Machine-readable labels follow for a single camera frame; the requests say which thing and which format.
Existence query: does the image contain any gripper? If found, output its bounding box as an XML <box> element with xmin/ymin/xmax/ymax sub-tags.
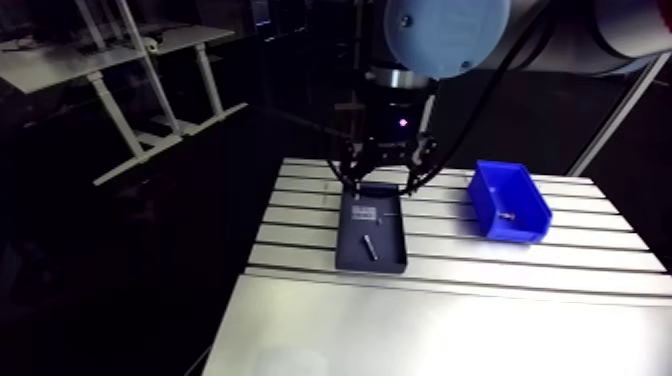
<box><xmin>338</xmin><ymin>85</ymin><xmax>440</xmax><ymax>201</ymax></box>

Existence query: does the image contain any dark blue-grey tray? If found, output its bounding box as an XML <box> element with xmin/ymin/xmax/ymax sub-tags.
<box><xmin>334</xmin><ymin>183</ymin><xmax>409</xmax><ymax>276</ymax></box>

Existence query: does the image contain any blue bin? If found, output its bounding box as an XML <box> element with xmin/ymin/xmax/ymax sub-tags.
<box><xmin>466</xmin><ymin>159</ymin><xmax>554</xmax><ymax>245</ymax></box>

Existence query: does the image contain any white desk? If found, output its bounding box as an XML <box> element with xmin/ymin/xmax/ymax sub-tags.
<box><xmin>140</xmin><ymin>24</ymin><xmax>249</xmax><ymax>139</ymax></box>
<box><xmin>0</xmin><ymin>43</ymin><xmax>183</xmax><ymax>188</ymax></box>

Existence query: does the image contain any black cable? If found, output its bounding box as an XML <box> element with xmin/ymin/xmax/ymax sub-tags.
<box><xmin>406</xmin><ymin>0</ymin><xmax>559</xmax><ymax>197</ymax></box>

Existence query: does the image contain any grey metal post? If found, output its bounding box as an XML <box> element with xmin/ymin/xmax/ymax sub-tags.
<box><xmin>565</xmin><ymin>51</ymin><xmax>672</xmax><ymax>178</ymax></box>

